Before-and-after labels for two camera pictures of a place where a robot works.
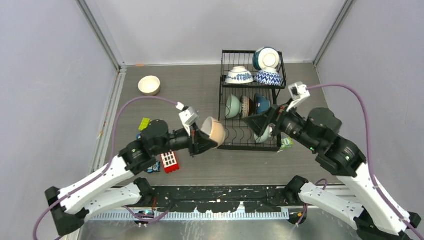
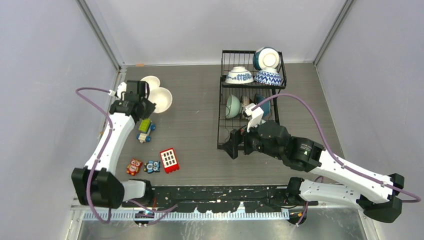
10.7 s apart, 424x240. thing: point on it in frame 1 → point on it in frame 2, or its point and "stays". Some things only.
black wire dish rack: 248,81 stays
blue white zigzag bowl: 268,76 stays
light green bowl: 233,106 stays
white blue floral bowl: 239,75 stays
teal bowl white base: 265,57 stays
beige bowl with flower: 215,129 → 162,97
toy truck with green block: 145,123 stays
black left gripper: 199,141 → 151,108
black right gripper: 258,122 → 231,146
